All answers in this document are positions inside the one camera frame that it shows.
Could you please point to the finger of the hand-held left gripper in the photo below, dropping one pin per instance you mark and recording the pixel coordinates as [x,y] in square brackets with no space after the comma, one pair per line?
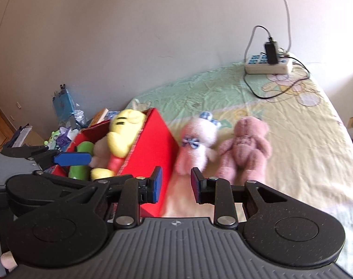
[22,150]
[73,159]

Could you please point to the beige wall socket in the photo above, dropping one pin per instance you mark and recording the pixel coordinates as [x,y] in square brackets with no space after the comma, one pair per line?
[352,122]

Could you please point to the pink plush bear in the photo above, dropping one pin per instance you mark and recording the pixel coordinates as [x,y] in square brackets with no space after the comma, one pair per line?
[246,148]

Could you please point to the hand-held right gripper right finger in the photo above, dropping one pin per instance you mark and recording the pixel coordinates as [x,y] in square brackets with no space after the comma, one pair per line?
[195,186]

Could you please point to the red cardboard box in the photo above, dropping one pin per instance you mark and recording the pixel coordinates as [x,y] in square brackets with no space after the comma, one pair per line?
[156,148]

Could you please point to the blue paper bag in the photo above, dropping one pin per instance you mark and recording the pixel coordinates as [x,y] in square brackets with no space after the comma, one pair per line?
[63,104]

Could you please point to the stack of papers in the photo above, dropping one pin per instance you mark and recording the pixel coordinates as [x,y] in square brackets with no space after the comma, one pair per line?
[19,135]

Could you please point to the yellow plush toy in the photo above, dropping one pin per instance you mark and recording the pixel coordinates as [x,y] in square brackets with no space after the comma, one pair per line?
[122,133]

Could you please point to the purple tissue pack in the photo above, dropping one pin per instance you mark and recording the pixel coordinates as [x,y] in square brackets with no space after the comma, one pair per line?
[64,138]

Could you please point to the black power adapter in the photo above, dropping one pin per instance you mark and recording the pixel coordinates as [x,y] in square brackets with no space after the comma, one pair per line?
[271,53]

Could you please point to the person's left hand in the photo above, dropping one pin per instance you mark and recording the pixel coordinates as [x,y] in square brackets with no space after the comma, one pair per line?
[8,261]

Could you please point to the green frog toy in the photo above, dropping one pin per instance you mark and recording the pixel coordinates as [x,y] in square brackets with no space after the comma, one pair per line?
[53,138]

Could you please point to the blue patterned cloth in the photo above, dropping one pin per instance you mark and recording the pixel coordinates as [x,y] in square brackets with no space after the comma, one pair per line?
[114,114]

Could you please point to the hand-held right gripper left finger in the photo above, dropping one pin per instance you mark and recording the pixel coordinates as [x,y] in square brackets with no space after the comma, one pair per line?
[157,186]

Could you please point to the white plush rabbit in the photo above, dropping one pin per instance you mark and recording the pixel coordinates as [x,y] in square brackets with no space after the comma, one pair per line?
[195,157]

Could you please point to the green plush toy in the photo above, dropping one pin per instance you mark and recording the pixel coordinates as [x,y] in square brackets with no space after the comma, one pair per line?
[79,173]

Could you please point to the white power strip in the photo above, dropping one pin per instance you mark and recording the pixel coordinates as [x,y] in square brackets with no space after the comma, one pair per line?
[266,69]

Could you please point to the yellow cover book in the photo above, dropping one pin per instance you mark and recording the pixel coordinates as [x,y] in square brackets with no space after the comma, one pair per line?
[100,114]

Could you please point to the clear plastic bag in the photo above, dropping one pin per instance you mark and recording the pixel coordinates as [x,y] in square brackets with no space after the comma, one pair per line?
[77,119]

